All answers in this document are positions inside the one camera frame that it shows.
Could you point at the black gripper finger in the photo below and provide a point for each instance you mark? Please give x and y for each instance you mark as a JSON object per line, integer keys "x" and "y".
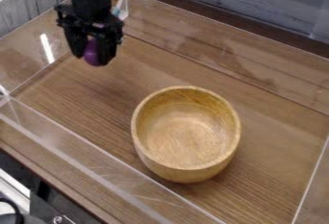
{"x": 107, "y": 42}
{"x": 76, "y": 39}

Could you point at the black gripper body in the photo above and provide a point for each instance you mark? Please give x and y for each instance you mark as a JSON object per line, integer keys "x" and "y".
{"x": 83, "y": 12}

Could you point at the purple toy eggplant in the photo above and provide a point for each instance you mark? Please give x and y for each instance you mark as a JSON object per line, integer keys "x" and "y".
{"x": 92, "y": 50}

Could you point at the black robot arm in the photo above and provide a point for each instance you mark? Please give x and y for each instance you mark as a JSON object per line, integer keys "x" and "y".
{"x": 92, "y": 29}

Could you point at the oval wooden bowl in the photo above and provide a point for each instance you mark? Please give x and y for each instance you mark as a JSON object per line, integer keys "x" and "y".
{"x": 186, "y": 132}

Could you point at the clear acrylic corner bracket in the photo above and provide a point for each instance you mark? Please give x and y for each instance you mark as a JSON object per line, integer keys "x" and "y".
{"x": 121, "y": 9}

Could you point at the clear acrylic enclosure walls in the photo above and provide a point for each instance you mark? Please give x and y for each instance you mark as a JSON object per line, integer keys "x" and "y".
{"x": 66, "y": 112}

